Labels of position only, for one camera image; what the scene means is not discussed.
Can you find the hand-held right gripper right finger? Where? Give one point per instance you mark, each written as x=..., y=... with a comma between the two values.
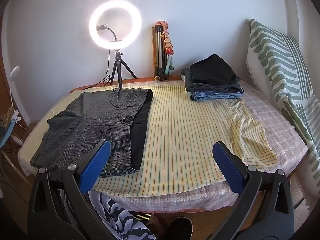
x=227, y=166

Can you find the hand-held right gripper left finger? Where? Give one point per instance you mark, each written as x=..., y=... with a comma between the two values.
x=96, y=165

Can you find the grey checked pants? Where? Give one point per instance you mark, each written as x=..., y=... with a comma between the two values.
x=95, y=120

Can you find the yellow striped cloth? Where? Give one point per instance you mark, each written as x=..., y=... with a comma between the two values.
x=185, y=130

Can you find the person's patterned trouser leg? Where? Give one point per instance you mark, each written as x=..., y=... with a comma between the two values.
x=120, y=220

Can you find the folded blue jeans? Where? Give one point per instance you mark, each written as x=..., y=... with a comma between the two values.
x=212, y=95

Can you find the person's black shoe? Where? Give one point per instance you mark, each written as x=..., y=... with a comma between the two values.
x=178, y=228

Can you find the folded dark grey jeans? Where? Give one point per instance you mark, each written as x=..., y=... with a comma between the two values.
x=200, y=87

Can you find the light blue chair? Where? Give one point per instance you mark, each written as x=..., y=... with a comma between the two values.
x=6, y=133

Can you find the folded black garment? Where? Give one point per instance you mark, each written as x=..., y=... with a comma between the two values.
x=212, y=70

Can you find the black mini tripod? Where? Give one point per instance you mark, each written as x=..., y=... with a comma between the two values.
x=117, y=65

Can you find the green white patterned pillow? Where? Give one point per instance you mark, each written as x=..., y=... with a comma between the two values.
x=275, y=67

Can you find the white clip lamp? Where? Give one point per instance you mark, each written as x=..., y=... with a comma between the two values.
x=14, y=73

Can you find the folded silver tripod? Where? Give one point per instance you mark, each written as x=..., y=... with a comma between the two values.
x=158, y=52

